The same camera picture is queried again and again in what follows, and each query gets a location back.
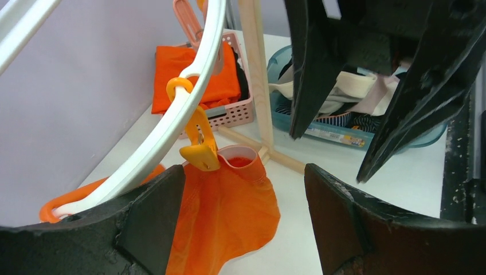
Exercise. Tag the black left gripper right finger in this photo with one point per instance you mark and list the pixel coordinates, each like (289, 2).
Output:
(357, 233)

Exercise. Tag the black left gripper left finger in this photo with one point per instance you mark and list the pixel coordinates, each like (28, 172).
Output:
(130, 234)

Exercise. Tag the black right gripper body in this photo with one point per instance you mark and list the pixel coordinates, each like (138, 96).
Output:
(378, 36)

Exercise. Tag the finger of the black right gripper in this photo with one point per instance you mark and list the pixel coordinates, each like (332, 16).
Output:
(316, 63)
(444, 67)

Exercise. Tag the orange underwear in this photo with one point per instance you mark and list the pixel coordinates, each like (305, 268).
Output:
(224, 213)

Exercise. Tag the white round clip hanger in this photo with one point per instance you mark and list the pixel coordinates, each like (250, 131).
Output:
(74, 90)

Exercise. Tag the beige grey underwear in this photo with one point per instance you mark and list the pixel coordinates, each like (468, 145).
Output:
(349, 88)

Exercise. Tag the pink garment in basin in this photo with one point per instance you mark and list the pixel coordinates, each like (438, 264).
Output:
(379, 96)

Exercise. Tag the dark clothes in basin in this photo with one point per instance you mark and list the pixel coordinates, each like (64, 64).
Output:
(340, 118)

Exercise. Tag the orange clothespin at left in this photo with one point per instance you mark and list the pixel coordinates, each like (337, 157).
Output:
(130, 174)

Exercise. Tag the teal plastic basin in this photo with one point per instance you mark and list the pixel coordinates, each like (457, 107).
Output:
(350, 129)

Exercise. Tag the pink laundry basket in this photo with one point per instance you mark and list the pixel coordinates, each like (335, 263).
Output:
(227, 100)

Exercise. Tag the yellow clothespin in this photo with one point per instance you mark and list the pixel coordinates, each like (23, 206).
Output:
(202, 152)

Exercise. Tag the pink clothespin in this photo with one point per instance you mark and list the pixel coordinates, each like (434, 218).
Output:
(193, 30)

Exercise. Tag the wooden rack frame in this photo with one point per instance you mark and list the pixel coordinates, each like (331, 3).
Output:
(252, 29)

